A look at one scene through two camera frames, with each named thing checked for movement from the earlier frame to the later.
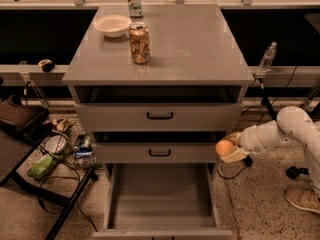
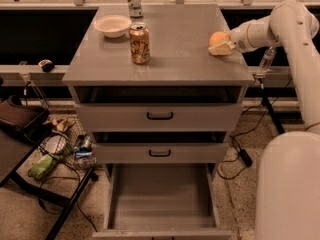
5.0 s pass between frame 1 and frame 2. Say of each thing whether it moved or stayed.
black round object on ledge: stayed
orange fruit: moved
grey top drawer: stayed
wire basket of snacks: stayed
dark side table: stayed
